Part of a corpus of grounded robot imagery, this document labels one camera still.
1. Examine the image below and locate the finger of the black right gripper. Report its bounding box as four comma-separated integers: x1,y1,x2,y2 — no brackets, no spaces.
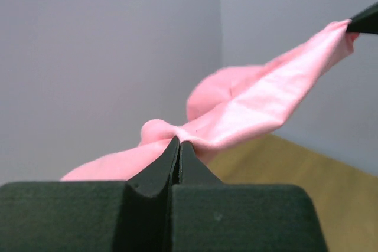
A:
347,2,378,35

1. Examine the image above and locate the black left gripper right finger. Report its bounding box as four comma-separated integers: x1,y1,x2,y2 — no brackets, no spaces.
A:
171,142,328,251

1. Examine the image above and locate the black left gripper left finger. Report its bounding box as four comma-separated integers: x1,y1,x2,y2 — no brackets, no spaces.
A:
1,138,180,251

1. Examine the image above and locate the pink t shirt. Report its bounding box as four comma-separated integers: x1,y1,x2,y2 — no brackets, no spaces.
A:
63,21,359,181

